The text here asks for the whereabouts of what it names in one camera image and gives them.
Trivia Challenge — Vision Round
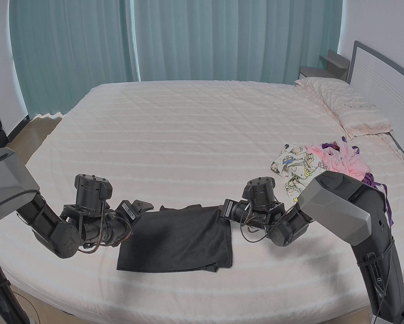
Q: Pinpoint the cream pillow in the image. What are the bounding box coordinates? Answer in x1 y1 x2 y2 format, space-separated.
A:
295 76 393 140

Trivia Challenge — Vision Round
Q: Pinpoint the white printed pyjama top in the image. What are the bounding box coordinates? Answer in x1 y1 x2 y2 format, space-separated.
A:
271 143 331 203

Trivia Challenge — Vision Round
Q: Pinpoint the black T-shirt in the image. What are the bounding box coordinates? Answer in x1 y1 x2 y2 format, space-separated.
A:
116 205 234 273

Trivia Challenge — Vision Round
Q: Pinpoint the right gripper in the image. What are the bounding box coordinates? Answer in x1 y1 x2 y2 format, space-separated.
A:
222 198 254 224

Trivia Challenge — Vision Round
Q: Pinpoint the blue-green curtain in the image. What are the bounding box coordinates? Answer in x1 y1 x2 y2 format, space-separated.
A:
133 0 344 83
11 0 142 117

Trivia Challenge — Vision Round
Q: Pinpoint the purple garment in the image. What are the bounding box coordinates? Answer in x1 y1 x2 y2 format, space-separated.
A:
320 140 395 225

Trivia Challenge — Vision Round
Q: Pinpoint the grey bedside table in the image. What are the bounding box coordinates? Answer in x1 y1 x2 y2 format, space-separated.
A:
300 49 349 79

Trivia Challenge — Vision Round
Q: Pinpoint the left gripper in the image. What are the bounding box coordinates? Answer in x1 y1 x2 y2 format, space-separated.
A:
103 199 143 246

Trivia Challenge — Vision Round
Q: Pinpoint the bed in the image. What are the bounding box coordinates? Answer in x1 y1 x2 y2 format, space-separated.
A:
0 40 404 320

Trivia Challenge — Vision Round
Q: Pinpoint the pink garment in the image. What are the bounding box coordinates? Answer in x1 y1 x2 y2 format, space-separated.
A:
306 142 370 181

